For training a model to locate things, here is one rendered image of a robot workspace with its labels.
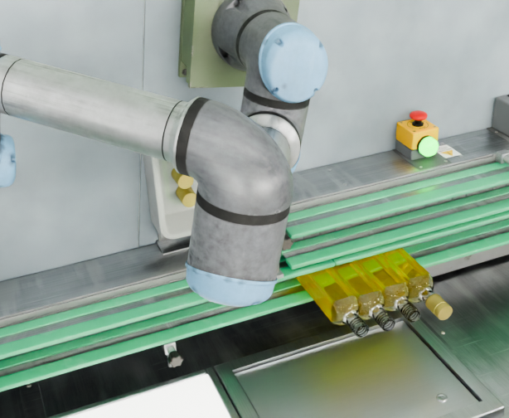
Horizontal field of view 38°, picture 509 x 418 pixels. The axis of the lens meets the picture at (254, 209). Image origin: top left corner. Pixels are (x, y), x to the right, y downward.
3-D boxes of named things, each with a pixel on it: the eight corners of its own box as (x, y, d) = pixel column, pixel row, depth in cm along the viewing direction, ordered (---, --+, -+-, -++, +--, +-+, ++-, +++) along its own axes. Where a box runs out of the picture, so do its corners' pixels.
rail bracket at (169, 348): (151, 345, 159) (169, 386, 148) (147, 319, 155) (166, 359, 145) (169, 339, 160) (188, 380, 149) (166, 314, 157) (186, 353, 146)
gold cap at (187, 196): (174, 185, 155) (181, 195, 152) (191, 182, 156) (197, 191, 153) (176, 200, 157) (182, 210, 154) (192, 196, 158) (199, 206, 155)
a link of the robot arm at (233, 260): (313, 85, 134) (288, 224, 85) (298, 162, 141) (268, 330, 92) (248, 74, 134) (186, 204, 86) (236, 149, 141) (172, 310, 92)
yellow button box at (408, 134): (393, 148, 176) (410, 161, 170) (395, 119, 172) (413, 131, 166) (419, 143, 178) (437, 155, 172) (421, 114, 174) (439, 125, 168)
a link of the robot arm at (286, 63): (306, 12, 131) (341, 35, 120) (293, 85, 137) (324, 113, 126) (243, 7, 126) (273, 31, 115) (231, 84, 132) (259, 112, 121)
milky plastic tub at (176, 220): (151, 222, 159) (162, 242, 152) (138, 126, 148) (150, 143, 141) (227, 204, 164) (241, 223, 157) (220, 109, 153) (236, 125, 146)
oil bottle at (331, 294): (292, 274, 164) (337, 332, 147) (291, 254, 162) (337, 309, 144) (314, 268, 166) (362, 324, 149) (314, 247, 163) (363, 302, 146)
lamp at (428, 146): (415, 155, 170) (423, 160, 167) (417, 137, 167) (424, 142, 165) (433, 151, 171) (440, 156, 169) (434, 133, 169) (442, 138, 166)
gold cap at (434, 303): (422, 307, 150) (434, 320, 146) (429, 292, 149) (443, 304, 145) (435, 308, 152) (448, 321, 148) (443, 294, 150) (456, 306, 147)
